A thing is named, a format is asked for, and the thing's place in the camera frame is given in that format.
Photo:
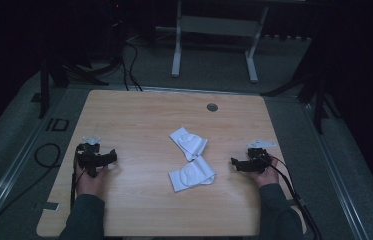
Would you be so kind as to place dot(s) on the white sock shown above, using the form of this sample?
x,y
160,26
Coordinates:
x,y
192,174
189,143

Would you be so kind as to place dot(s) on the black metal stand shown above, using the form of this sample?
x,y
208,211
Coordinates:
x,y
317,86
44,83

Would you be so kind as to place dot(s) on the person's right hand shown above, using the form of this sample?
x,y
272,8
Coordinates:
x,y
268,176

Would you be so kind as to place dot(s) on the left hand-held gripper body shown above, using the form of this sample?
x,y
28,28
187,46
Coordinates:
x,y
89,156

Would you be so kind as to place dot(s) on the white metal table frame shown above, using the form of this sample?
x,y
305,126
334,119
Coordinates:
x,y
214,26

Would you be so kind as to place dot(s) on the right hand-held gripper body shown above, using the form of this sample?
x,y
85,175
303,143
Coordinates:
x,y
258,156

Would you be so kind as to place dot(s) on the person's left hand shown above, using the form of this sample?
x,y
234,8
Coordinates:
x,y
90,182

